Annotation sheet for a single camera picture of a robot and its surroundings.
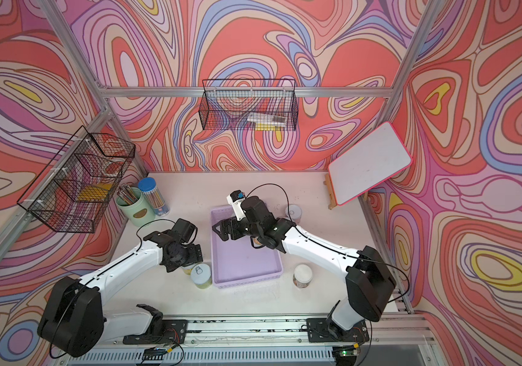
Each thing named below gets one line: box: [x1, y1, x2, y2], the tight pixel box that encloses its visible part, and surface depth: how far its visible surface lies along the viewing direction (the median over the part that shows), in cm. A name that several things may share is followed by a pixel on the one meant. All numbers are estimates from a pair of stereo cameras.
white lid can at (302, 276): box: [293, 263, 313, 289], surface depth 82 cm
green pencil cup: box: [115, 184, 156, 228], surface depth 95 cm
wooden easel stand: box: [322, 173, 339, 210], surface depth 107 cm
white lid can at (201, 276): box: [190, 263, 213, 290], surface depth 82 cm
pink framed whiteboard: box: [328, 121, 413, 206], surface depth 104 cm
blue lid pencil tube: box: [138, 176, 171, 217], surface depth 93 cm
